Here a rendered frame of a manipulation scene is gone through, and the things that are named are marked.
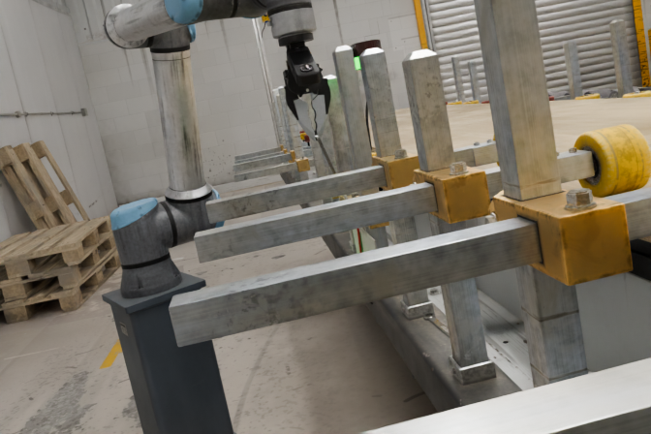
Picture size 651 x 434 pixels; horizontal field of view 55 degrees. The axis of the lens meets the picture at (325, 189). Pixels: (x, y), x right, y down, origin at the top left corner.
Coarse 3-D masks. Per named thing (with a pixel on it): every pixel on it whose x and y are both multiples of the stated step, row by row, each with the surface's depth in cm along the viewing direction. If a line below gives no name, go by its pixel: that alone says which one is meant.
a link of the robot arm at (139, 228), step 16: (128, 208) 189; (144, 208) 190; (160, 208) 195; (112, 224) 191; (128, 224) 188; (144, 224) 190; (160, 224) 192; (128, 240) 189; (144, 240) 190; (160, 240) 193; (176, 240) 197; (128, 256) 190; (144, 256) 190; (160, 256) 193
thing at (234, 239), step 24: (576, 168) 73; (384, 192) 73; (408, 192) 71; (432, 192) 71; (288, 216) 69; (312, 216) 70; (336, 216) 70; (360, 216) 70; (384, 216) 71; (408, 216) 71; (216, 240) 69; (240, 240) 69; (264, 240) 69; (288, 240) 70
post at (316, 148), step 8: (304, 96) 197; (312, 112) 198; (312, 120) 198; (312, 144) 199; (312, 152) 202; (320, 152) 200; (320, 160) 200; (320, 168) 200; (320, 176) 201; (328, 200) 202
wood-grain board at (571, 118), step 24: (408, 120) 286; (456, 120) 232; (480, 120) 212; (552, 120) 169; (576, 120) 158; (600, 120) 149; (624, 120) 140; (648, 120) 133; (408, 144) 180; (456, 144) 157; (648, 144) 104; (480, 168) 114; (648, 240) 64
